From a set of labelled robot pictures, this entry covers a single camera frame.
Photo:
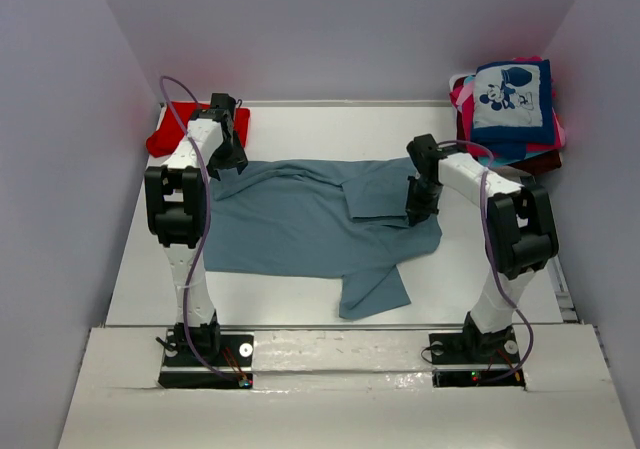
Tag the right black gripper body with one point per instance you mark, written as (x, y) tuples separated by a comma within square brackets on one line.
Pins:
[(424, 197)]

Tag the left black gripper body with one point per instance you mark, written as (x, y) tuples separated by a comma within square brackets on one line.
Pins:
[(228, 155)]

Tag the grey-blue t-shirt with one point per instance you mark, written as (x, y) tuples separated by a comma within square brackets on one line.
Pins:
[(321, 219)]

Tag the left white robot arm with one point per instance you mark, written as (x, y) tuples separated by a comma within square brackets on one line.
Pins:
[(177, 196)]

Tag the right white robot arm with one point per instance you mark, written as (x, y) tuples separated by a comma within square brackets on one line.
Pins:
[(520, 238)]

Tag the folded red t-shirt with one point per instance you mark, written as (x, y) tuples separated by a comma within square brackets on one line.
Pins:
[(166, 138)]

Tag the teal folded t-shirt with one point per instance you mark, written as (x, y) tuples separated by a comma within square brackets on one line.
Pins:
[(507, 153)]

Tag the navy cartoon mouse t-shirt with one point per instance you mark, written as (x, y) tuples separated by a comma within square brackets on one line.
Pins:
[(513, 103)]

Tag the dark maroon folded t-shirt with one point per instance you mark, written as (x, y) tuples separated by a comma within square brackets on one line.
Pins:
[(539, 164)]

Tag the white foam front board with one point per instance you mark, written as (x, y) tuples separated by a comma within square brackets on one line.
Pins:
[(345, 389)]

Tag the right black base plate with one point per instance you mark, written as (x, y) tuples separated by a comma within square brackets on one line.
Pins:
[(455, 365)]

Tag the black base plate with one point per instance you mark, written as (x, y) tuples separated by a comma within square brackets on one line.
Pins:
[(230, 369), (455, 365)]

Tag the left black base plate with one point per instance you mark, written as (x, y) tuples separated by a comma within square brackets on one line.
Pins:
[(230, 369)]

